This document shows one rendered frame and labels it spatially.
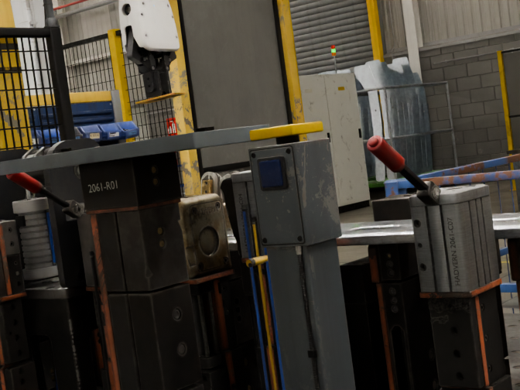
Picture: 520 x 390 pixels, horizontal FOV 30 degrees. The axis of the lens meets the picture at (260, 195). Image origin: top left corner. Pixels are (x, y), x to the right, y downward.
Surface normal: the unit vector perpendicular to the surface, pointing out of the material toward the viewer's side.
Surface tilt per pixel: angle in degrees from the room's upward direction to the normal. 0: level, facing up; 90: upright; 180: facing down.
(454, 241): 90
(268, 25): 90
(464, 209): 90
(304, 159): 90
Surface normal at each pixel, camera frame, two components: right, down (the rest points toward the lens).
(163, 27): 0.83, -0.14
